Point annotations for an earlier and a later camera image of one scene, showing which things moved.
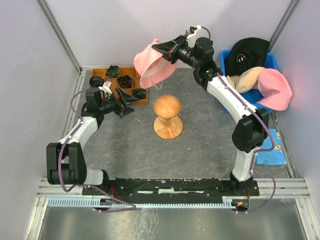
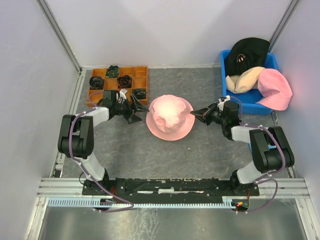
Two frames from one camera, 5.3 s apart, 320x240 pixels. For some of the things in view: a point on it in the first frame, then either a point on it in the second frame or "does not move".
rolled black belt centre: (125, 81) does not move
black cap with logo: (245, 53) does not move
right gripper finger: (165, 47) to (202, 112)
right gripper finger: (170, 58) to (204, 118)
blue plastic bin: (253, 96) does not move
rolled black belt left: (96, 81) does not move
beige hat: (247, 79) does not move
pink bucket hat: (152, 66) to (169, 117)
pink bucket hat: (275, 89) does not move
